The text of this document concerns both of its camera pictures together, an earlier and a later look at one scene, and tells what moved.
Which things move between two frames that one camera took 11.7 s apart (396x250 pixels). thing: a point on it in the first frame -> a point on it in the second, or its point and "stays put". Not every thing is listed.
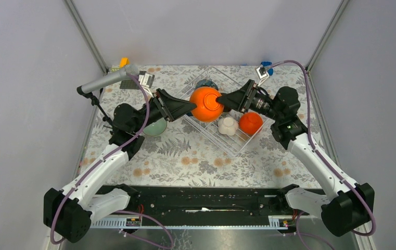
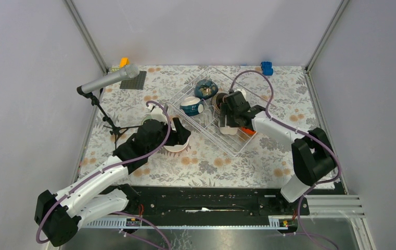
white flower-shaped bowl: [228, 125] stays put
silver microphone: [130, 69] stays put
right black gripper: [238, 99] -> [225, 110]
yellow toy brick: [124, 61] stays put
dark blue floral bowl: [204, 83] stays put
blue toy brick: [265, 63] stays put
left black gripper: [171, 108] -> [180, 135]
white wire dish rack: [233, 129] stays put
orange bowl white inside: [208, 109] -> [177, 148]
